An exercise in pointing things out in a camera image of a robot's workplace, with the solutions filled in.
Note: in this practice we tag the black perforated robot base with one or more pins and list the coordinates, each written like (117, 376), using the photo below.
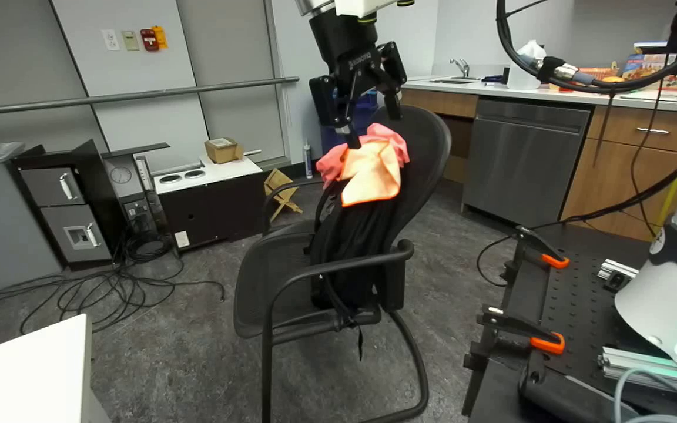
(608, 371)

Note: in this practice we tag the orange handled clamp lower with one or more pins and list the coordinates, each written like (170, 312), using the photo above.
(499, 368)

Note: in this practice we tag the black filing cabinet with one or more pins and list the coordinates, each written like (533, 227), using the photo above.
(73, 201)

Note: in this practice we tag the white table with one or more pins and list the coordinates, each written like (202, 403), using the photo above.
(46, 376)

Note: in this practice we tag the wooden kitchen cabinet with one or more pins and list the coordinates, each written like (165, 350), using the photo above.
(624, 153)

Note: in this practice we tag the black mesh chair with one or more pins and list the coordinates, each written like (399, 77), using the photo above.
(344, 268)

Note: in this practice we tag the orange handled clamp upper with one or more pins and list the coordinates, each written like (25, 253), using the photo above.
(533, 247)

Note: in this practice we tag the small cardboard box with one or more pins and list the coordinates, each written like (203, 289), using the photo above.
(223, 152)

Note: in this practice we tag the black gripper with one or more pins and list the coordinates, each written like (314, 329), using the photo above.
(358, 62)

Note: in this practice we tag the orange cloth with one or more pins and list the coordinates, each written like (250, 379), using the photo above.
(371, 174)

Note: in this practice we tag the pink cloth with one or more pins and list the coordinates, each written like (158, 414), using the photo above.
(333, 161)

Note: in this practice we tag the red fire alarm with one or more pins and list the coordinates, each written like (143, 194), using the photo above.
(153, 38)

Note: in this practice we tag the black backpack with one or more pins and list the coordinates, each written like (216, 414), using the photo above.
(347, 234)

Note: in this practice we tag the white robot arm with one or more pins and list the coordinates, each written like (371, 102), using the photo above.
(648, 301)

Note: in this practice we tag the low black white cabinet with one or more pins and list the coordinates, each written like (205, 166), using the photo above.
(213, 202)

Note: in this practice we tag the orange handled clamp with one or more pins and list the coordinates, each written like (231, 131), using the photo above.
(499, 368)
(533, 247)

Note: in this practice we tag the stainless dishwasher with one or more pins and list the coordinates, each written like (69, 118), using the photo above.
(522, 159)

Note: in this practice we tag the sink faucet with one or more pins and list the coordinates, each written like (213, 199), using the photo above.
(461, 69)

